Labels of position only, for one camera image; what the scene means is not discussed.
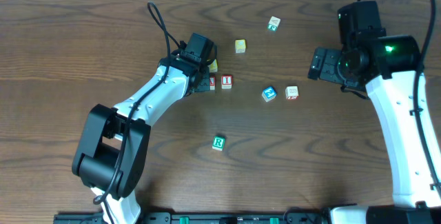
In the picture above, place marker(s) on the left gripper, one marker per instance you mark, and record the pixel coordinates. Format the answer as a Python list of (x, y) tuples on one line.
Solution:
[(204, 83)]

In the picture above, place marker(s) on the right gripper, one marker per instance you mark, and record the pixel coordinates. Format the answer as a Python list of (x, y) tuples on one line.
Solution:
[(322, 65)]

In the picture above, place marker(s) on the yellow top wooden block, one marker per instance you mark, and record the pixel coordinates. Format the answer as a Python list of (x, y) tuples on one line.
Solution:
[(213, 67)]

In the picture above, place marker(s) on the red letter A block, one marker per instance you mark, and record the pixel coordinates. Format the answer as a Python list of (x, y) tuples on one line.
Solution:
[(212, 83)]

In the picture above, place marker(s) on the red letter I block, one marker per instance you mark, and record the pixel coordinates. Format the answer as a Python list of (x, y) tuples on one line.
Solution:
[(226, 82)]

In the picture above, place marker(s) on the blue number 2 block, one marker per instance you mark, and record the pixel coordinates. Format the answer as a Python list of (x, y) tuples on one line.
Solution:
[(269, 94)]

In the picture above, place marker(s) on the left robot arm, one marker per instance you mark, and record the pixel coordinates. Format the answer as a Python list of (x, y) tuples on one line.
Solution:
[(113, 146)]

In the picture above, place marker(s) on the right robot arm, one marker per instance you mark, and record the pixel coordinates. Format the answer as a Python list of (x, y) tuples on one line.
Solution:
[(383, 70)]

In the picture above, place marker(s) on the yellow top block far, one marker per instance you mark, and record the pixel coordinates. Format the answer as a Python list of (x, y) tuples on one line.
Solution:
[(240, 46)]

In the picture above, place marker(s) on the red sided wooden block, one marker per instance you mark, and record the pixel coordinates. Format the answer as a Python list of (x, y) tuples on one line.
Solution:
[(291, 92)]

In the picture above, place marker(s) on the green letter R block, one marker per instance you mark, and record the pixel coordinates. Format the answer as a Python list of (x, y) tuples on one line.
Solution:
[(218, 143)]

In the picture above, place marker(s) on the green sided wooden block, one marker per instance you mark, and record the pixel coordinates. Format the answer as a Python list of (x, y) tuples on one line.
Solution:
[(273, 24)]

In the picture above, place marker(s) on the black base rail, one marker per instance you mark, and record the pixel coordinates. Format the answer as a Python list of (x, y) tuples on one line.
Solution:
[(167, 218)]

